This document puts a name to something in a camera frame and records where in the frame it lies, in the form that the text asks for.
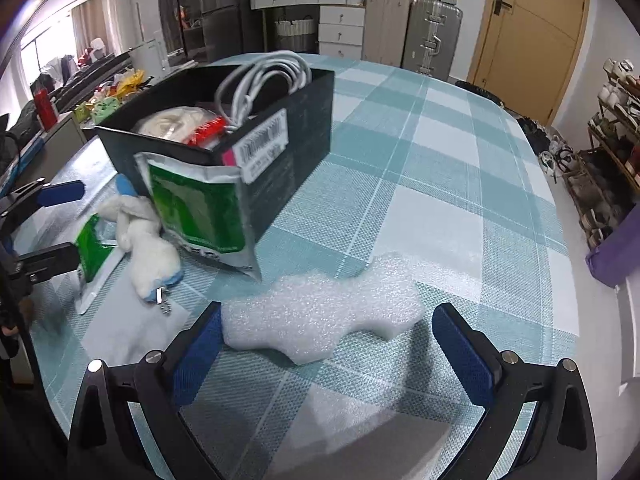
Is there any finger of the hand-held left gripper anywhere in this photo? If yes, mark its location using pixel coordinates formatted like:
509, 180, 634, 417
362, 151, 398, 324
0, 241, 81, 288
0, 179, 86, 218

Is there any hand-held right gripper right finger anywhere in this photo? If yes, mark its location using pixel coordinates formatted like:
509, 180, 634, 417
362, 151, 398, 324
431, 302, 598, 480

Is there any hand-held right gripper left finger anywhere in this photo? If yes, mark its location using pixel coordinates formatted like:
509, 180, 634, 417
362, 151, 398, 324
66, 301, 223, 480

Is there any small green foil packet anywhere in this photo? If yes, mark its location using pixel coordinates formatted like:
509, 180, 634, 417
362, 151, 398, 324
75, 212, 126, 316

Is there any zip bag of white laces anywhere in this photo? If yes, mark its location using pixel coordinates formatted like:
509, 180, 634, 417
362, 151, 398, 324
134, 106, 216, 141

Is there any white foam piece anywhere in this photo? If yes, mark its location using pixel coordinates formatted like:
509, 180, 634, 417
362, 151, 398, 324
221, 252, 426, 367

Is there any large green foil packet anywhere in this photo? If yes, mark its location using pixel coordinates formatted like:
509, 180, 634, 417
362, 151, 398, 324
134, 152, 263, 283

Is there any red snack packet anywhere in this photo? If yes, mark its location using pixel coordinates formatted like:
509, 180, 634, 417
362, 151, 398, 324
186, 115, 226, 147

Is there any white charging cable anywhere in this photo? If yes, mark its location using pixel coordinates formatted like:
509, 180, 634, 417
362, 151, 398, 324
214, 50, 313, 133

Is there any black cardboard box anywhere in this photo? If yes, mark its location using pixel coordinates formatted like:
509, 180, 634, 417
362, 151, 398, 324
94, 64, 335, 251

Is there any grey side counter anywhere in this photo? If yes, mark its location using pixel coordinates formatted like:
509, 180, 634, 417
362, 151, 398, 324
15, 55, 166, 186

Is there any red bottle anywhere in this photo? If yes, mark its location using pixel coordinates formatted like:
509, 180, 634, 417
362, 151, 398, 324
34, 86, 58, 131

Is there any light green snack bag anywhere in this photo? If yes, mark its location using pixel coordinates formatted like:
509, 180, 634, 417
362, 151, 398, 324
92, 97, 123, 122

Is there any white plush toy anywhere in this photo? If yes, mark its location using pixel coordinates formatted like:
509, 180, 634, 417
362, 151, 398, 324
97, 174, 183, 316

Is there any yellow plastic bag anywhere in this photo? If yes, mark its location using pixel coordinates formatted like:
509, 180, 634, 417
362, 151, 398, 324
117, 71, 152, 95

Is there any beige curtain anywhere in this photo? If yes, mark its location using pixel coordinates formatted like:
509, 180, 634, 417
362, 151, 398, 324
70, 0, 108, 61

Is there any teal checked tablecloth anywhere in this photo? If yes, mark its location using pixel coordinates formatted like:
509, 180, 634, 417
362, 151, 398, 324
30, 52, 583, 480

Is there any purple cloth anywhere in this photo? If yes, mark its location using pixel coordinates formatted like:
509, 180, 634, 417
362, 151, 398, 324
585, 205, 640, 288

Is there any dark glass cabinet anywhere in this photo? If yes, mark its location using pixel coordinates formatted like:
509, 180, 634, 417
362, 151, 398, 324
155, 0, 206, 68

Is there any pile of shoes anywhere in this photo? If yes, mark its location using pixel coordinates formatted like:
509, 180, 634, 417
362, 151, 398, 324
455, 80, 576, 186

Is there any wooden shoe rack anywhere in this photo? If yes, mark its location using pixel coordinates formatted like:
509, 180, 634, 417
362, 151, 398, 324
565, 57, 640, 251

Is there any grey refrigerator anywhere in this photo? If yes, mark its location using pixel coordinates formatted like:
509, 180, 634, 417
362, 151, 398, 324
197, 0, 273, 63

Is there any woven storage basket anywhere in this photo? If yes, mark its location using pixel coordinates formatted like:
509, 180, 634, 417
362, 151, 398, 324
274, 16, 318, 53

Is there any yellow wooden door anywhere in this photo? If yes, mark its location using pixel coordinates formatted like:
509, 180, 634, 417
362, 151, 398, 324
467, 0, 593, 126

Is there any silver suitcase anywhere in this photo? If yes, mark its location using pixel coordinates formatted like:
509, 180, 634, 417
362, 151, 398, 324
401, 0, 463, 78

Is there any white desk with drawers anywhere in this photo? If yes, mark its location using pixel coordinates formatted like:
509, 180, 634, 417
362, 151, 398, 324
249, 0, 368, 61

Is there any beige suitcase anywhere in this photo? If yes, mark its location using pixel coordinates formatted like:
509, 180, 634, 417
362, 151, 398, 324
361, 0, 415, 68

